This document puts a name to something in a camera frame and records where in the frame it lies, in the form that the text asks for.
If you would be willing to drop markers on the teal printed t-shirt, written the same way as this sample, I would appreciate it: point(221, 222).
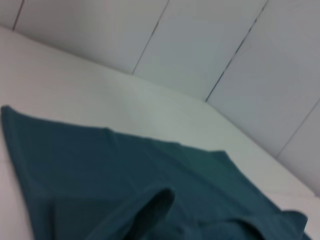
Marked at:
point(125, 187)

